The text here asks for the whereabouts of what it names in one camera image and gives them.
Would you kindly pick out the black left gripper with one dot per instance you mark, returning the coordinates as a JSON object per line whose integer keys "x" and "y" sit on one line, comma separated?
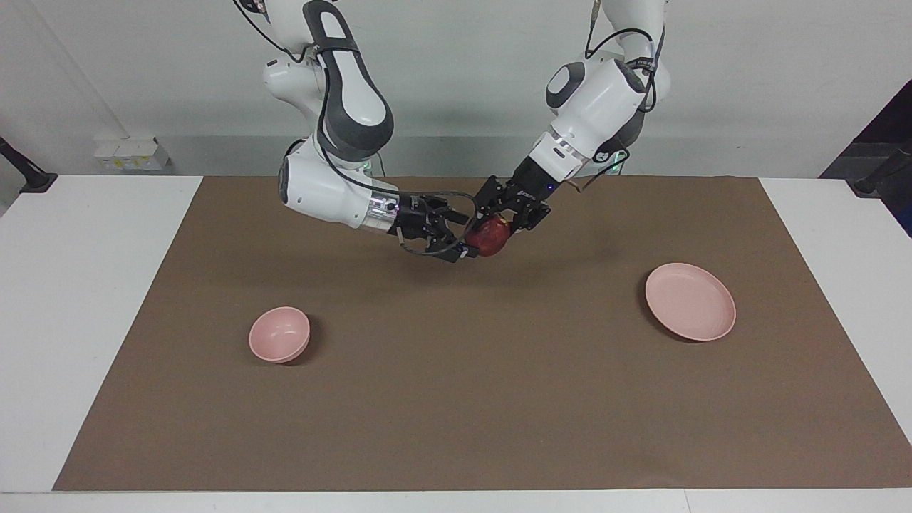
{"x": 527, "y": 189}

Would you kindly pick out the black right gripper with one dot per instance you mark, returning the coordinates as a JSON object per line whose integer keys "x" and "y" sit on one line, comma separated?
{"x": 420, "y": 217}

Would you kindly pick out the red apple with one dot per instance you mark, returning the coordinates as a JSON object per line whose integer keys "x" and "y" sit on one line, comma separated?
{"x": 490, "y": 239}

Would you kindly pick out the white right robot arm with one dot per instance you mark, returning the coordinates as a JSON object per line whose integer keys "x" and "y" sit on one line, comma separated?
{"x": 320, "y": 192}

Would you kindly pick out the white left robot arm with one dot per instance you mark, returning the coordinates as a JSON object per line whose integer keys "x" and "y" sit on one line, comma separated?
{"x": 591, "y": 100}

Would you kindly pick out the pink plate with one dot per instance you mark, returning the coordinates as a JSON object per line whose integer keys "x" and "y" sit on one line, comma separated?
{"x": 690, "y": 301}

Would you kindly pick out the pink bowl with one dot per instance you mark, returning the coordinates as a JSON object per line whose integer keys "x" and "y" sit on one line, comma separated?
{"x": 279, "y": 333}

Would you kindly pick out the brown table mat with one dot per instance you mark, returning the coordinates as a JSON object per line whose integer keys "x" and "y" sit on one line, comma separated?
{"x": 456, "y": 399}

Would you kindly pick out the black clamp stand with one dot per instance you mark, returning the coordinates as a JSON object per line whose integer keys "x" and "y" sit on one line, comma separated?
{"x": 883, "y": 174}
{"x": 32, "y": 178}

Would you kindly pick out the dark side panel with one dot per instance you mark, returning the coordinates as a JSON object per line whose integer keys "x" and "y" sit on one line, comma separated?
{"x": 890, "y": 121}

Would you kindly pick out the white wall socket box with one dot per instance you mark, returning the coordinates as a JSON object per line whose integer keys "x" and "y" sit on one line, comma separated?
{"x": 132, "y": 153}

